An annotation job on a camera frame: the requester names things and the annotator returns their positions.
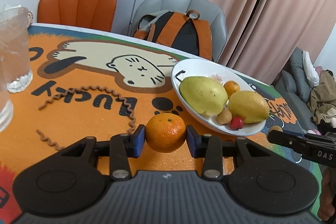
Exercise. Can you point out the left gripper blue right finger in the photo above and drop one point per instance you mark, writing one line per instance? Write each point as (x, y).
(194, 142)

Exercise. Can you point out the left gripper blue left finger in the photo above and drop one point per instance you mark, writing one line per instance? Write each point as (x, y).
(137, 140)

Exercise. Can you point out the large orange mandarin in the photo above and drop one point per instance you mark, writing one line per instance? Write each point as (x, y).
(165, 132)

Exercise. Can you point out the brown kiwi-like fruit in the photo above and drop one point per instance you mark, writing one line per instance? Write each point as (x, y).
(275, 128)

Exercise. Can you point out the person's right hand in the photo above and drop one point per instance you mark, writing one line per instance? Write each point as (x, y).
(326, 209)

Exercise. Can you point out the small brown longan in plate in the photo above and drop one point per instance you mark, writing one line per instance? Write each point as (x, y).
(224, 117)

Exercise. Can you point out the small red fruit in plate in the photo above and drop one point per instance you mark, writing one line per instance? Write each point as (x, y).
(236, 123)

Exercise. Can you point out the clothes pile on sofa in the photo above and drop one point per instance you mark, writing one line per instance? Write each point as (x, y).
(321, 102)

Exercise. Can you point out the green-yellow pear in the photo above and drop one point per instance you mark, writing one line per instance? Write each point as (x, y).
(203, 94)

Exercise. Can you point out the small orange in plate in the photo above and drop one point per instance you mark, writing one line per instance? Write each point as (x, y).
(231, 87)

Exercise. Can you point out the yellow pear with stem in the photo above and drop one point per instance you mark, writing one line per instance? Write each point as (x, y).
(248, 105)

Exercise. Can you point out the wrapped pink piece in plate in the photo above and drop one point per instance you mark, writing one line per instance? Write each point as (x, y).
(217, 78)

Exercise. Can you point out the grey sofa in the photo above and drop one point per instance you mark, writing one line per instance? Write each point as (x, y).
(293, 86)

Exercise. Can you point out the white oval plate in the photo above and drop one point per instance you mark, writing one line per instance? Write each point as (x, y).
(202, 67)

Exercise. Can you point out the colourful cat table mat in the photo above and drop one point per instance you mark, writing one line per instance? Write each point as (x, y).
(101, 115)

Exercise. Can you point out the orange black backpack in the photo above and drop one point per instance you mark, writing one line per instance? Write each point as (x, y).
(185, 32)

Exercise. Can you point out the grey chair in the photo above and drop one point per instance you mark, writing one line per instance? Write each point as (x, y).
(208, 11)

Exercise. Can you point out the orange chair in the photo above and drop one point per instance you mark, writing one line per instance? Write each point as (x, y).
(93, 14)

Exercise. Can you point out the tissue pack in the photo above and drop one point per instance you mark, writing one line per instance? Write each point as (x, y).
(16, 9)

